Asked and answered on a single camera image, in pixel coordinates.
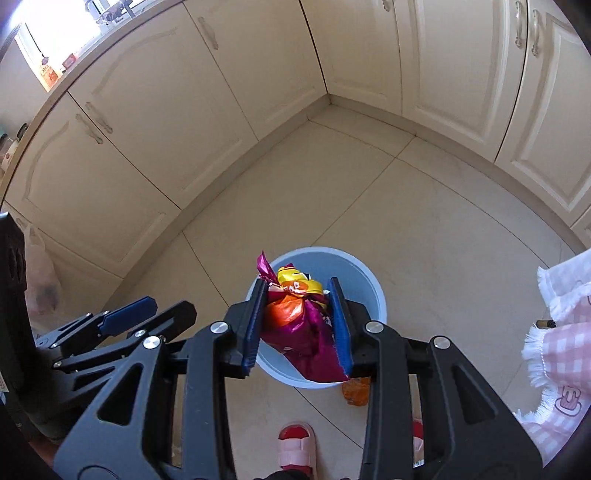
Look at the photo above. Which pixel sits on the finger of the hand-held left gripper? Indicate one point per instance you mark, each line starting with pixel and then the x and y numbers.
pixel 180 311
pixel 129 316

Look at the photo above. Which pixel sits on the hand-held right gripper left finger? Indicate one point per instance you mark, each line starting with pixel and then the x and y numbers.
pixel 251 330

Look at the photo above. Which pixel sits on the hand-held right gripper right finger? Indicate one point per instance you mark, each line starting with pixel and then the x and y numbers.
pixel 340 327

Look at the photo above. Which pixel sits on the purple foil snack bag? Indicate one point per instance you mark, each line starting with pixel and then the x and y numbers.
pixel 295 332

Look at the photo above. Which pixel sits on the blue round waste bin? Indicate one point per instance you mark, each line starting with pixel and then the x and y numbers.
pixel 360 277

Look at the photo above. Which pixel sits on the translucent plastic bag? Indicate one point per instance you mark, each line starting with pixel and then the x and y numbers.
pixel 41 272

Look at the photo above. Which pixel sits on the orange crumpled wrapper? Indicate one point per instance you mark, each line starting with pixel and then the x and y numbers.
pixel 356 391

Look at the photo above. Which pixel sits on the pink and red slipper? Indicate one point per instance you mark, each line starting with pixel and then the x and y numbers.
pixel 298 445
pixel 418 441

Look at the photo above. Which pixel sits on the white jar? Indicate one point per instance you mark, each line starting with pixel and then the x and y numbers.
pixel 8 154

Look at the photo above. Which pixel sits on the cream kitchen cabinets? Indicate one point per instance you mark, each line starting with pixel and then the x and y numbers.
pixel 138 138

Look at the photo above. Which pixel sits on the pink checked blanket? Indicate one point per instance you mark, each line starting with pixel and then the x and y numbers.
pixel 568 360

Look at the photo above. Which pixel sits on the small red tin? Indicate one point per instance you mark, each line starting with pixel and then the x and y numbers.
pixel 69 60

